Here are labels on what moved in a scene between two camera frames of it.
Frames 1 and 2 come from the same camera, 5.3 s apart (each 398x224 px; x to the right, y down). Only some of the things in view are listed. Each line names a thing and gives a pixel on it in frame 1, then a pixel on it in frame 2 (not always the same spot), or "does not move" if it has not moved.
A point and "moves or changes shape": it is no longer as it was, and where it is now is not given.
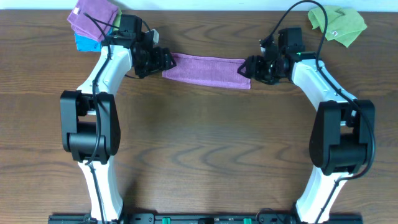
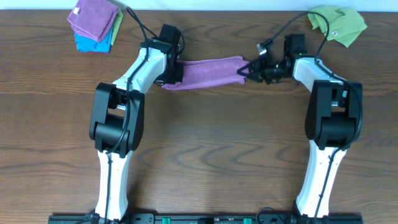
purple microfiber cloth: (208, 70) moves or changes shape
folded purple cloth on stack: (104, 10) does not move
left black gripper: (158, 59) to (178, 72)
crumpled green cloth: (343, 24) does not move
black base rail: (203, 218) does not move
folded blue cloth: (87, 44) does not move
